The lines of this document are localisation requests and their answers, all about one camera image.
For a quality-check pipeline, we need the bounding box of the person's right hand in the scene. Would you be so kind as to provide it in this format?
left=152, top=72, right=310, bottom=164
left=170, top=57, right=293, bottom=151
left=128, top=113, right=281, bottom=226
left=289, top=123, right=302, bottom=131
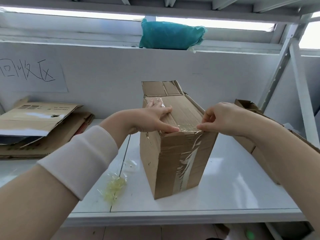
left=197, top=102, right=252, bottom=138

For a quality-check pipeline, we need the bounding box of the person's left hand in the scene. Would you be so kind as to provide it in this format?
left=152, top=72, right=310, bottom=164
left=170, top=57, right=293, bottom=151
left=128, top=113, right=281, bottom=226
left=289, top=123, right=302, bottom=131
left=127, top=98, right=180, bottom=135

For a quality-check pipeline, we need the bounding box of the plain brown cardboard box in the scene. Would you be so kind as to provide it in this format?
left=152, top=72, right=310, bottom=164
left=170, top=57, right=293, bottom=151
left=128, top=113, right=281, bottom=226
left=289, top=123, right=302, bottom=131
left=139, top=80, right=219, bottom=200

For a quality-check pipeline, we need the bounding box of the large cardboard box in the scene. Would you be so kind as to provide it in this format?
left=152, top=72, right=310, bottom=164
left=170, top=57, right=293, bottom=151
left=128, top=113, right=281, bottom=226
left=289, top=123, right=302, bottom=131
left=251, top=122, right=320, bottom=185

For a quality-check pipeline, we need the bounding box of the red printed cardboard box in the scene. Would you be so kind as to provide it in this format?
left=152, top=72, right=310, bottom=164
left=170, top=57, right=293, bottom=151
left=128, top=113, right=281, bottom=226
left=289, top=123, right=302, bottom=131
left=74, top=117, right=95, bottom=138

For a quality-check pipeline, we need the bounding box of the clear tape wad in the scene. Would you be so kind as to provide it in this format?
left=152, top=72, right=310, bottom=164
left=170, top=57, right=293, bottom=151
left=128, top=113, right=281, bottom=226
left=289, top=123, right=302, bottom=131
left=98, top=158, right=138, bottom=205

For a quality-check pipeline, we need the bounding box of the green printed cardboard box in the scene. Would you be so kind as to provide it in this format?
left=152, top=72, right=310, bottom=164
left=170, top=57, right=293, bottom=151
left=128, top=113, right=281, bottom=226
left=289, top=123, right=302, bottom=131
left=0, top=111, right=95, bottom=160

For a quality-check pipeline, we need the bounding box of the glossy taped cardboard box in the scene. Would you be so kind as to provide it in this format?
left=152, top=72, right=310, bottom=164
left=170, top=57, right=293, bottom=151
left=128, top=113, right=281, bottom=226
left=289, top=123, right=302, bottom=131
left=0, top=96, right=83, bottom=148

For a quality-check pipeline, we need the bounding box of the person's right forearm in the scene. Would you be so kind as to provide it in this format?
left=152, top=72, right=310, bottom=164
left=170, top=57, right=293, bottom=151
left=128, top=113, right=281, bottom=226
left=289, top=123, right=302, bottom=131
left=247, top=112, right=320, bottom=240

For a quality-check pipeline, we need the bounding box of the person's left forearm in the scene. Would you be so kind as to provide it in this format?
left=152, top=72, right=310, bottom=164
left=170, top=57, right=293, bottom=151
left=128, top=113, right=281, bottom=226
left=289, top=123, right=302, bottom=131
left=0, top=111, right=133, bottom=240

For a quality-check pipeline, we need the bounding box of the white wrist sleeve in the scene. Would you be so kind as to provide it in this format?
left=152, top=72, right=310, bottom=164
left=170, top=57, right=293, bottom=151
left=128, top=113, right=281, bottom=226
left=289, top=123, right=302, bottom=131
left=37, top=125, right=119, bottom=201

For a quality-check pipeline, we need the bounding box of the white metal shelf rack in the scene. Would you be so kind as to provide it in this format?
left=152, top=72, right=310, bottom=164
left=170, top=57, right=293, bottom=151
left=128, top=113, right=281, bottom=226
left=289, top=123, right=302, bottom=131
left=0, top=0, right=320, bottom=240

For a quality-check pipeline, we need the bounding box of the teal plastic bag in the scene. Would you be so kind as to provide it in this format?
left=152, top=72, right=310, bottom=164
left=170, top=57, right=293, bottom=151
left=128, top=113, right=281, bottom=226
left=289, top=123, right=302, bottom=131
left=139, top=18, right=207, bottom=51

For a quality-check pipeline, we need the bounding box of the white handwritten paper sign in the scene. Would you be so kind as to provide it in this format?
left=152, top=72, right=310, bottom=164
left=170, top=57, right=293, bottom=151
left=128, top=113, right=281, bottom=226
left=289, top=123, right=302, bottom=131
left=0, top=56, right=68, bottom=93

